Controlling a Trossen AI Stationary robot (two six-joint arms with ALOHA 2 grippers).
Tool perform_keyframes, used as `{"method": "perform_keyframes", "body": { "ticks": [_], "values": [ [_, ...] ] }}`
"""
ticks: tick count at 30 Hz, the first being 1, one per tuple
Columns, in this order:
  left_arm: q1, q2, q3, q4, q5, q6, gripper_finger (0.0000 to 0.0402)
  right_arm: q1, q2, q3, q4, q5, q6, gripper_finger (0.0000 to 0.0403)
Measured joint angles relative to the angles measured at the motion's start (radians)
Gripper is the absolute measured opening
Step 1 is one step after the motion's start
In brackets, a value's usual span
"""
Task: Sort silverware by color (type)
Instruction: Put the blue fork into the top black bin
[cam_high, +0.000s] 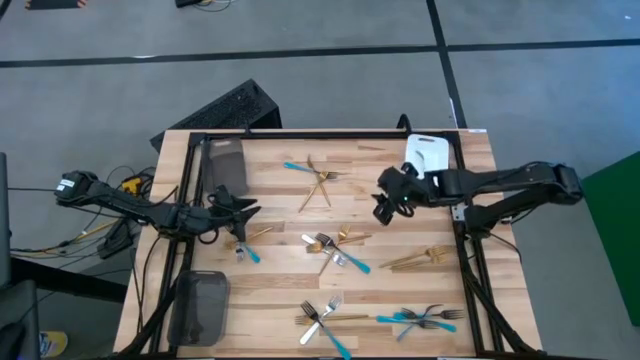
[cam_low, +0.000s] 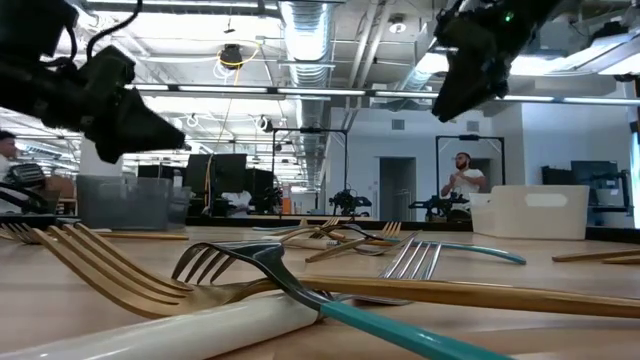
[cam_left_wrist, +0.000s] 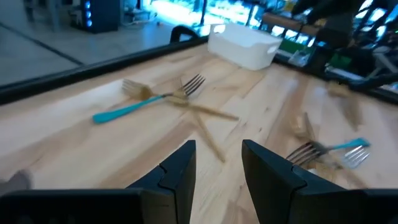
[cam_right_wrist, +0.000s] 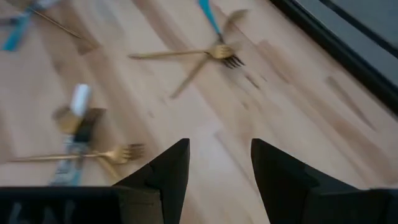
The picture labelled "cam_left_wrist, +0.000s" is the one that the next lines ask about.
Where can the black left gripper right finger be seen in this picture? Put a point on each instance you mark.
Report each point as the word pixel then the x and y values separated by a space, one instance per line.
pixel 273 186

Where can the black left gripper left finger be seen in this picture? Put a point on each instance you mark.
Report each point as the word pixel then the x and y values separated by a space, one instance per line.
pixel 177 174

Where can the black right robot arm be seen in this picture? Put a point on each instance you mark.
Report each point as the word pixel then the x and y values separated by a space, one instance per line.
pixel 335 31

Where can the white plastic bin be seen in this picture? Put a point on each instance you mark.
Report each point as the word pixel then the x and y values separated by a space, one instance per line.
pixel 242 46

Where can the black computer with blue lights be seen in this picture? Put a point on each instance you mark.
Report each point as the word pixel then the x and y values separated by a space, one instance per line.
pixel 99 15

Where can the black aluminium table frame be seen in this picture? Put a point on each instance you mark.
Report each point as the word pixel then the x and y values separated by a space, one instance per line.
pixel 93 67

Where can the black arched bracket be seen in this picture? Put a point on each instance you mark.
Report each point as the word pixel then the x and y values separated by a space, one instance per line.
pixel 174 31

